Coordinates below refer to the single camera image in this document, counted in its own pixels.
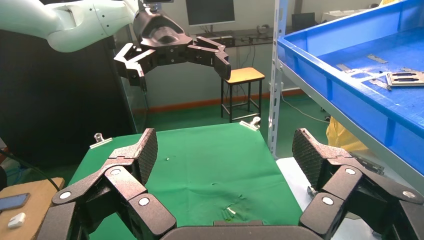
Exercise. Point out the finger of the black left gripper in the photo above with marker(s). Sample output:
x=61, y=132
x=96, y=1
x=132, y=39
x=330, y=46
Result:
x=215, y=56
x=136, y=63

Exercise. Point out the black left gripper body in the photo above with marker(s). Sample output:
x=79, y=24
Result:
x=159, y=36

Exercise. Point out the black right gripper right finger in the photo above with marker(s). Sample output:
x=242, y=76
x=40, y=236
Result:
x=357, y=198

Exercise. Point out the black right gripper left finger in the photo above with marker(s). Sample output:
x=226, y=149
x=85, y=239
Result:
x=99, y=205

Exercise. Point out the perforated metal shield plate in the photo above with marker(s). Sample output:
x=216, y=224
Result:
x=405, y=84

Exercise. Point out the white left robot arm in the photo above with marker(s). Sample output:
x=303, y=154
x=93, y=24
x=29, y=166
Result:
x=66, y=23

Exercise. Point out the black device box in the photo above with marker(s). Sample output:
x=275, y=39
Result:
x=228, y=40

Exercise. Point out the blue plastic tray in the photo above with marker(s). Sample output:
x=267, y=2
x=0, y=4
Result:
x=348, y=43

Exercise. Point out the wooden top metal stool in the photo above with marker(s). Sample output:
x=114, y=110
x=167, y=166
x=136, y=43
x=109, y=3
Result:
x=243, y=75

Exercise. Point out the grey desk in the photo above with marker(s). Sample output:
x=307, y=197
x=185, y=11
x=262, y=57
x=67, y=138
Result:
x=185, y=86

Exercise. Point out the black computer monitor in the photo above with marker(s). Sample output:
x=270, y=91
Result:
x=210, y=11

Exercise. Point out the silver binder clip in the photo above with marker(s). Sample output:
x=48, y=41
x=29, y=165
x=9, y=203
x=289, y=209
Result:
x=311, y=192
x=248, y=125
x=101, y=143

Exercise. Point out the white metal shelf board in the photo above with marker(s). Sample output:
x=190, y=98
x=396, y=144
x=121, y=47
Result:
x=397, y=161

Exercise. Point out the wooden side table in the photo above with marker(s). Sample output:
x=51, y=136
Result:
x=36, y=205

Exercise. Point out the yellow plastic bag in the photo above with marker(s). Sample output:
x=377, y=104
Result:
x=341, y=136

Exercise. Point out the small white device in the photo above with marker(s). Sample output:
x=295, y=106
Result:
x=16, y=221

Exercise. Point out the black cabinet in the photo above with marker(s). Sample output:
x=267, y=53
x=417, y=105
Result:
x=59, y=99

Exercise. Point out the dark smartphone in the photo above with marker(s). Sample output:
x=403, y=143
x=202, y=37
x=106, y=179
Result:
x=13, y=202

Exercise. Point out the dark rectangular screen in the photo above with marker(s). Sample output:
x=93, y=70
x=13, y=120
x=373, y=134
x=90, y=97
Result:
x=303, y=21

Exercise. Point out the green table cloth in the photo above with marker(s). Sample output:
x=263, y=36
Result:
x=205, y=159

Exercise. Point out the grey tape strip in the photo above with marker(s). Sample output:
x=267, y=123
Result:
x=406, y=70
x=344, y=68
x=379, y=84
x=377, y=59

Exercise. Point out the white paper scrap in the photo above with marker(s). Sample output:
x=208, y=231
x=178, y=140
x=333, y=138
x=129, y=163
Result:
x=231, y=211

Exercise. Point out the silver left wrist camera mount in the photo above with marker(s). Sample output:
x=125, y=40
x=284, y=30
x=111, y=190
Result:
x=155, y=4

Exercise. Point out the folded sheet metal bracket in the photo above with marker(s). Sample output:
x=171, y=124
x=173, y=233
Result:
x=371, y=164

